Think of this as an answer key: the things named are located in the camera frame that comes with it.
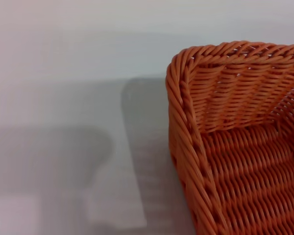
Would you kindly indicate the orange woven plastic basket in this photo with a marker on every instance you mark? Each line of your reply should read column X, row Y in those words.
column 240, row 171

